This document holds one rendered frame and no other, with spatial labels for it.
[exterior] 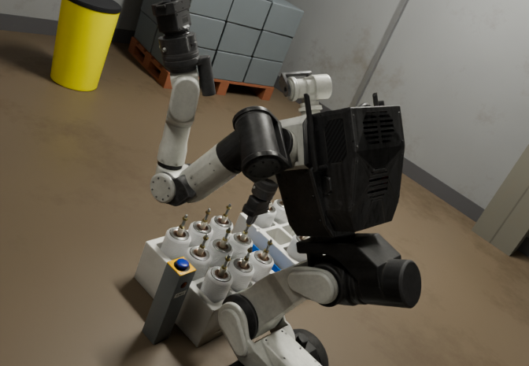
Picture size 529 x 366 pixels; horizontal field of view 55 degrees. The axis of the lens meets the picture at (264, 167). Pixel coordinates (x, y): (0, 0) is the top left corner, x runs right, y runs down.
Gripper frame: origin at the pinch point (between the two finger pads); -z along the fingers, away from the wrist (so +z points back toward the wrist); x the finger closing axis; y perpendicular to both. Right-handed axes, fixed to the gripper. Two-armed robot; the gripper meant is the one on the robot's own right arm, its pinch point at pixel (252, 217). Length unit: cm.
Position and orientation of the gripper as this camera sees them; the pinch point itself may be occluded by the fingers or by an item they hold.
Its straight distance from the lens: 198.2
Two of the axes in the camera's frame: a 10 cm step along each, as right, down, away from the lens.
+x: 6.3, -1.0, 7.7
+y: -6.9, -5.3, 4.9
